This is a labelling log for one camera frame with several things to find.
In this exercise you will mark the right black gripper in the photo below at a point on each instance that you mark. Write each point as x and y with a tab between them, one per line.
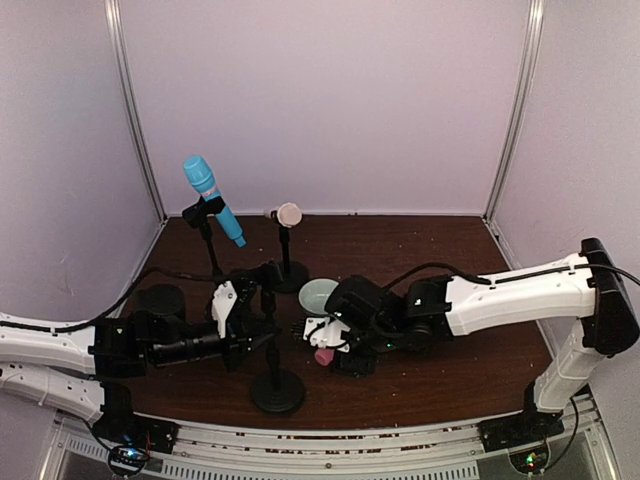
347	361

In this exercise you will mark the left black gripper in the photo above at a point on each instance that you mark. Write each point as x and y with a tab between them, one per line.
238	340

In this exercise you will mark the pink toy microphone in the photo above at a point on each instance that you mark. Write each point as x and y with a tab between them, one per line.
324	357

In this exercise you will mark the black microphone stand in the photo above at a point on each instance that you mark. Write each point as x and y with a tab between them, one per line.
294	273
277	391
210	235

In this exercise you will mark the blue toy microphone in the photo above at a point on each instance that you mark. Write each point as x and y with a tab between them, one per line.
202	179

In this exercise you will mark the cream toy microphone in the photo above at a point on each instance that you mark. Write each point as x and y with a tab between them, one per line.
287	215

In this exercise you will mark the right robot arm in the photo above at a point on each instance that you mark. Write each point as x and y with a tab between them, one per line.
584	286

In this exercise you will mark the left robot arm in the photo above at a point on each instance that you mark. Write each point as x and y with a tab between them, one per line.
78	366

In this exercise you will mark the light green ceramic bowl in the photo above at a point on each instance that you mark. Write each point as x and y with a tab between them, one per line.
314	294

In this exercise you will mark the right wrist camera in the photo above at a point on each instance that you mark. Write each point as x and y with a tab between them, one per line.
323	333

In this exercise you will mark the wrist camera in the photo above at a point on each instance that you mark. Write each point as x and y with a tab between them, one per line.
323	333
225	296

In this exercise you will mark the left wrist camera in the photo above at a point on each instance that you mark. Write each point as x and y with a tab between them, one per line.
225	296

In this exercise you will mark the front aluminium rail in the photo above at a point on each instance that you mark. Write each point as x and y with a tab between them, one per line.
439	451

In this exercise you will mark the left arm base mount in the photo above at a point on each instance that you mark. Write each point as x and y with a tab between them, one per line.
129	438

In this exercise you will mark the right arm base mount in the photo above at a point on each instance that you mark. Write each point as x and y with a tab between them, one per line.
526	432

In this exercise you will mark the right aluminium frame post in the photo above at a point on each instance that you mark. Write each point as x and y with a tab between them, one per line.
529	59

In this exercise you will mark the aluminium frame post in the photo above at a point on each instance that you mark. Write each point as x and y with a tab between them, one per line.
118	41
529	59

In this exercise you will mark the left aluminium frame post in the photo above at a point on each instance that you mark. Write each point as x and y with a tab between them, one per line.
118	41

